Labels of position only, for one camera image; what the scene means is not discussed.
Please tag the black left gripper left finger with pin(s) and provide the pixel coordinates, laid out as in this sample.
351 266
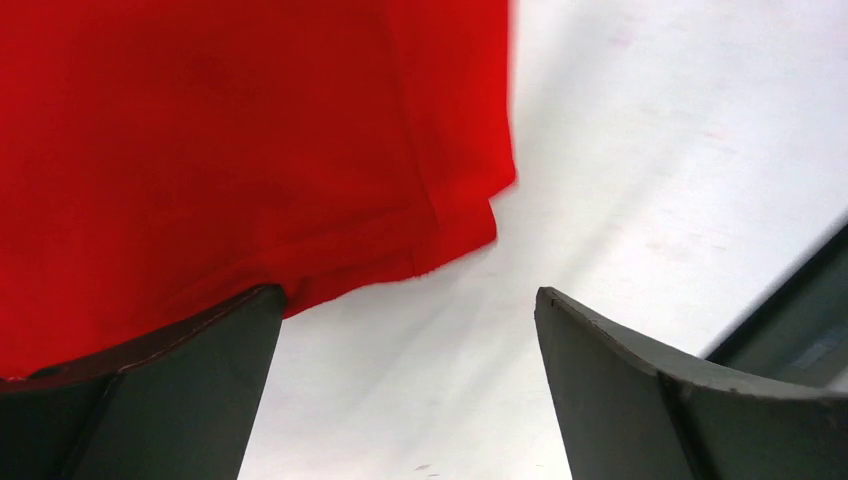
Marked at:
177 403

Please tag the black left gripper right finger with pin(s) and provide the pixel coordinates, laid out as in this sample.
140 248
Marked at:
630 407

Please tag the red underwear white trim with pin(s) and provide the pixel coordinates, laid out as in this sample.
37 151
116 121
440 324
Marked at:
160 157

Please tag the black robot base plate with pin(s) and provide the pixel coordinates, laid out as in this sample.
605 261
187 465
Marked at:
799 333

